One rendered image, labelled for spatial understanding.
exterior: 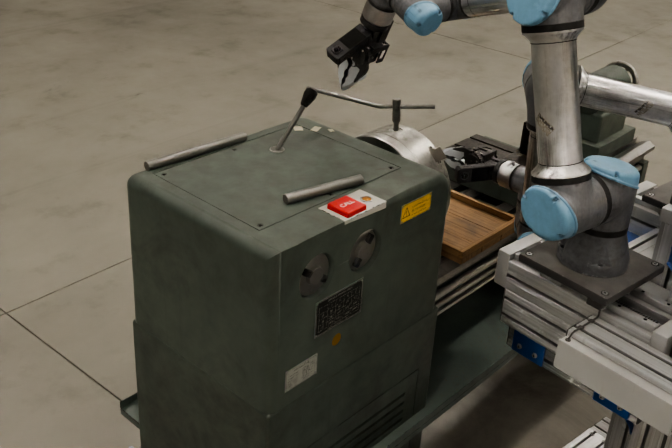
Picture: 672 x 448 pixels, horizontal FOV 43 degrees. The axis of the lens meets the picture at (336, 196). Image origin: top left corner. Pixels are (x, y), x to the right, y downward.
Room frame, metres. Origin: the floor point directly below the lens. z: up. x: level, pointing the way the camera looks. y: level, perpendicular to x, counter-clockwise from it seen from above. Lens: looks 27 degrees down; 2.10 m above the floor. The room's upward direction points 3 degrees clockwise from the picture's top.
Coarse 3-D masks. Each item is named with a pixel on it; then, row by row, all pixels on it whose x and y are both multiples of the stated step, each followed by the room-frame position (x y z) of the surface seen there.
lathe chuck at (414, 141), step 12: (384, 132) 2.08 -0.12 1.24; (396, 132) 2.08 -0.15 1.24; (408, 132) 2.09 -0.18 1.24; (408, 144) 2.03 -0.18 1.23; (420, 144) 2.05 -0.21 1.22; (432, 144) 2.07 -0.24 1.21; (420, 156) 2.01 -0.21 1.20; (432, 156) 2.03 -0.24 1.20; (432, 168) 2.01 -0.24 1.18; (444, 168) 2.03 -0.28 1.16
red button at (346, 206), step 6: (342, 198) 1.63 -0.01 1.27; (348, 198) 1.63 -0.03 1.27; (330, 204) 1.60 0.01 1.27; (336, 204) 1.60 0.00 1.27; (342, 204) 1.60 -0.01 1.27; (348, 204) 1.60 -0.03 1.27; (354, 204) 1.60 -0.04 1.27; (360, 204) 1.60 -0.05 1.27; (336, 210) 1.58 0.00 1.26; (342, 210) 1.57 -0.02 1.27; (348, 210) 1.57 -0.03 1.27; (354, 210) 1.58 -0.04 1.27; (360, 210) 1.59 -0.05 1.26; (348, 216) 1.56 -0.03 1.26
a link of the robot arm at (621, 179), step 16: (592, 160) 1.62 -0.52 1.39; (608, 160) 1.63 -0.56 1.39; (592, 176) 1.56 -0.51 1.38; (608, 176) 1.56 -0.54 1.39; (624, 176) 1.56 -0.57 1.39; (608, 192) 1.54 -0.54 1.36; (624, 192) 1.56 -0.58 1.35; (608, 208) 1.53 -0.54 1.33; (624, 208) 1.56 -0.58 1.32; (608, 224) 1.56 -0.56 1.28; (624, 224) 1.57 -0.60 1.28
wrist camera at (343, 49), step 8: (360, 24) 2.02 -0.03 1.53; (352, 32) 2.01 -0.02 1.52; (360, 32) 2.00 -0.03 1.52; (368, 32) 2.00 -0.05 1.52; (344, 40) 1.99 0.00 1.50; (352, 40) 1.99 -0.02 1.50; (360, 40) 1.99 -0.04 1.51; (368, 40) 2.00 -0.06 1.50; (328, 48) 1.97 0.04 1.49; (336, 48) 1.96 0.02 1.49; (344, 48) 1.97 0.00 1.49; (352, 48) 1.97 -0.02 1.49; (360, 48) 1.99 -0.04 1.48; (328, 56) 1.97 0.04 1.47; (336, 56) 1.95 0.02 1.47; (344, 56) 1.96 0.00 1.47
